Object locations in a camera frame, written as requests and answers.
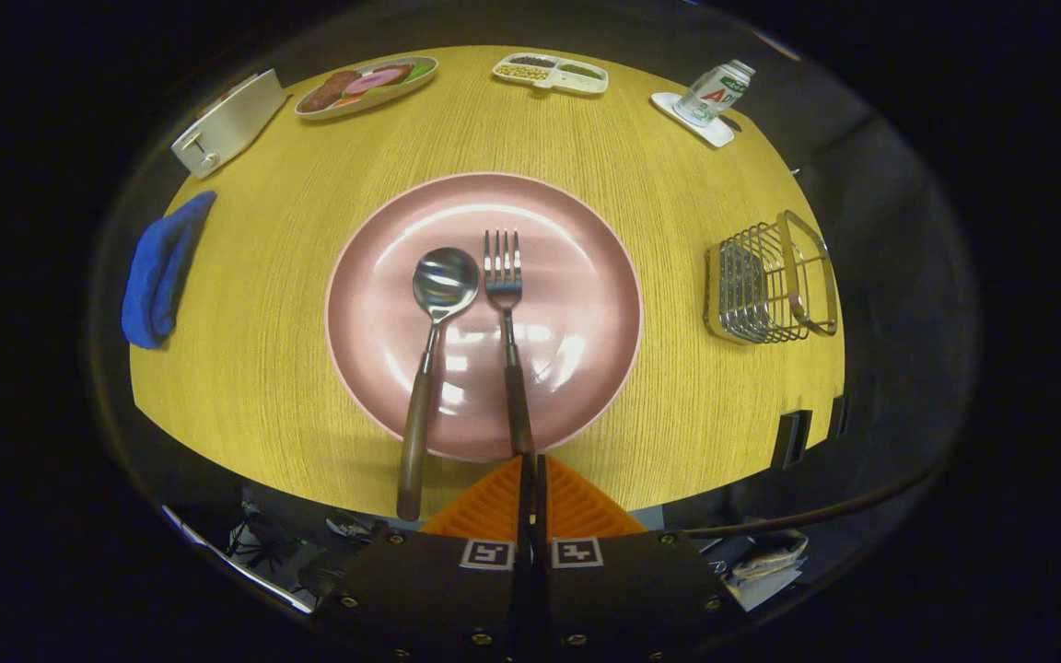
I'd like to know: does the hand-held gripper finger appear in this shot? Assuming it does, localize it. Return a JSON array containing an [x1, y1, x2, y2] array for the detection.
[[535, 454, 743, 663], [314, 454, 531, 663]]

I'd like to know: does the wooden-handled metal fork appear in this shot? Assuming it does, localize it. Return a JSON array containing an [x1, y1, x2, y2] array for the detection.
[[484, 228, 536, 461]]

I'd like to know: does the wooden-handled metal spoon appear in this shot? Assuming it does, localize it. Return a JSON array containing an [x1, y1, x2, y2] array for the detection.
[[396, 247, 481, 522]]

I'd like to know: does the crumpled white bag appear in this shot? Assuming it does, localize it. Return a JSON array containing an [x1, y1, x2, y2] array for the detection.
[[729, 529, 810, 611]]

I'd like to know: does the pink round plate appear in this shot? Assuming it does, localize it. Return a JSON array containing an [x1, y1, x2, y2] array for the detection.
[[325, 171, 644, 463]]

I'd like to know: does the blue folded towel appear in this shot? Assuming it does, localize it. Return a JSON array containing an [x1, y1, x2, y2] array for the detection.
[[121, 191, 217, 351]]

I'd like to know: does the white square coaster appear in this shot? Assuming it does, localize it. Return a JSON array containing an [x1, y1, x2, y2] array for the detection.
[[650, 91, 736, 148]]

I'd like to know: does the white divided bean dish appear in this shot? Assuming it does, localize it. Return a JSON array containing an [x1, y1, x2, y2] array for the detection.
[[492, 52, 610, 96]]

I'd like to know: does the grey food plate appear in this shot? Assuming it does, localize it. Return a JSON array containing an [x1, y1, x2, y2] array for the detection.
[[295, 56, 439, 122]]

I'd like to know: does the white drink bottle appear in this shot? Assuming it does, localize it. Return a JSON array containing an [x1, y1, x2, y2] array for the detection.
[[673, 59, 756, 128]]

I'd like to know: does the pink ham slice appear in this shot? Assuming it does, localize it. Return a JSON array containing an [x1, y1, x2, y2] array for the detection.
[[344, 66, 402, 95]]

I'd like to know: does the large brown meat piece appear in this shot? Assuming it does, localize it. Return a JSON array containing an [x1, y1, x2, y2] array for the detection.
[[298, 71, 358, 113]]

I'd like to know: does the white toaster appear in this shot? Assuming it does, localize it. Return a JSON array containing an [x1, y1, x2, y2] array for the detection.
[[170, 68, 290, 180]]

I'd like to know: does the metal wire basket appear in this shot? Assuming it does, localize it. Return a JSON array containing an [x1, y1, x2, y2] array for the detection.
[[703, 210, 839, 345]]

